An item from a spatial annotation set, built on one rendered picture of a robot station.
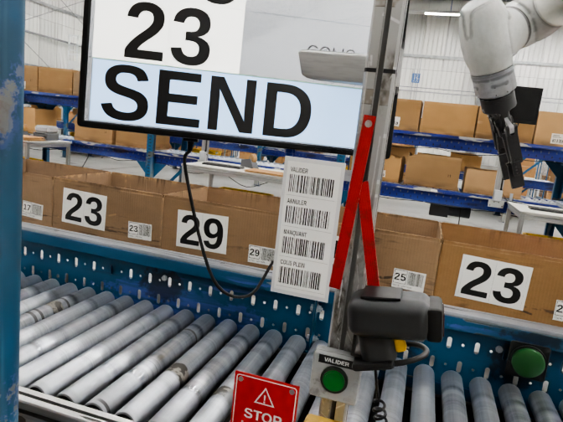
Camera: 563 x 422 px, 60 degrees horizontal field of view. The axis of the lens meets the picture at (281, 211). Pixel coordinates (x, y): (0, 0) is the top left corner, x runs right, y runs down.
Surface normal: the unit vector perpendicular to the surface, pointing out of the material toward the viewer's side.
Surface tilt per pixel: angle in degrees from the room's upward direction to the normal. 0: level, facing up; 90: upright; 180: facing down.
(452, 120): 90
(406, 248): 90
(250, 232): 90
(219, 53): 86
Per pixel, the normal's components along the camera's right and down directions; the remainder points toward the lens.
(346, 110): 0.06, 0.11
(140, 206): -0.29, 0.14
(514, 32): 0.53, 0.14
